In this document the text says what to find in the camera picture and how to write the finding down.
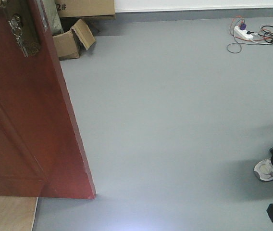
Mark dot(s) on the brown wooden door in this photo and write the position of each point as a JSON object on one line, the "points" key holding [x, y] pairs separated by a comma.
{"points": [[41, 150]]}

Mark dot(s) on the brass door lock plate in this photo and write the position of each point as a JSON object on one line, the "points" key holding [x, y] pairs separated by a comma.
{"points": [[21, 8]]}

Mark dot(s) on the stacked cardboard box behind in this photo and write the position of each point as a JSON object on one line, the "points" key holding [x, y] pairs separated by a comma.
{"points": [[101, 9]]}

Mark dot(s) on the white power strip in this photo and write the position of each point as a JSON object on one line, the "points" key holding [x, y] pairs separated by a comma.
{"points": [[242, 34]]}

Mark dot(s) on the keys in lock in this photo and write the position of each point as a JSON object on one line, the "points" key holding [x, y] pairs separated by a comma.
{"points": [[16, 29]]}

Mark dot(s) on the olive sandbags in box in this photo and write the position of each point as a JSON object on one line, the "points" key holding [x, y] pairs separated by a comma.
{"points": [[52, 17]]}

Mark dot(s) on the plywood base board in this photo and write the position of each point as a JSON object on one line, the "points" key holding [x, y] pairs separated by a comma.
{"points": [[17, 213]]}

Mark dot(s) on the open cardboard box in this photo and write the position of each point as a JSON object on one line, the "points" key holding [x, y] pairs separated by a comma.
{"points": [[68, 44]]}

